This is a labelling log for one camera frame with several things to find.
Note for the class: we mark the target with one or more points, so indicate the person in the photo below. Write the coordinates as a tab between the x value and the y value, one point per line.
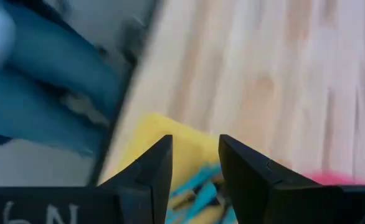
61	62

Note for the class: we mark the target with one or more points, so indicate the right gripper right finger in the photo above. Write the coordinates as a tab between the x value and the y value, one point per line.
263	199

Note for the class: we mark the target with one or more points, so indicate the pink plastic bin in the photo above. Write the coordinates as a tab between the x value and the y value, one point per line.
329	179

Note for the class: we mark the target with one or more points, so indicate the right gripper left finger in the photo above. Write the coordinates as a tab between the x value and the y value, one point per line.
151	186

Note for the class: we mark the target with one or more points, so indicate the yellow plastic bin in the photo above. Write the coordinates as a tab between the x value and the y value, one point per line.
188	143

